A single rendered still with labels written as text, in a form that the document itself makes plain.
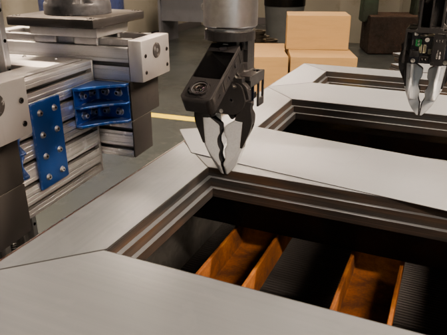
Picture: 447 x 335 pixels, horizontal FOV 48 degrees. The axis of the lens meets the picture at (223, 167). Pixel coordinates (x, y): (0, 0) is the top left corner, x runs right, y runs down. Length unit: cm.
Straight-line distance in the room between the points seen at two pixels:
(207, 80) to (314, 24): 389
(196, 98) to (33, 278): 28
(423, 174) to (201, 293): 43
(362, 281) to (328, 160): 20
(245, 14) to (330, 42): 388
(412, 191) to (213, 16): 36
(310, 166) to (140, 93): 53
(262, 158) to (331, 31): 377
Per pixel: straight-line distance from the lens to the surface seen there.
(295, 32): 452
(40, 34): 125
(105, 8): 122
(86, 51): 119
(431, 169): 83
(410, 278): 112
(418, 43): 87
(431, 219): 72
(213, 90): 64
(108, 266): 55
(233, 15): 69
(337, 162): 82
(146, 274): 53
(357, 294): 82
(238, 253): 89
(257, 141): 89
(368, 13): 703
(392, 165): 83
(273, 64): 418
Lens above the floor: 116
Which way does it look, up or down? 23 degrees down
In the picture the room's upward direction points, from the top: straight up
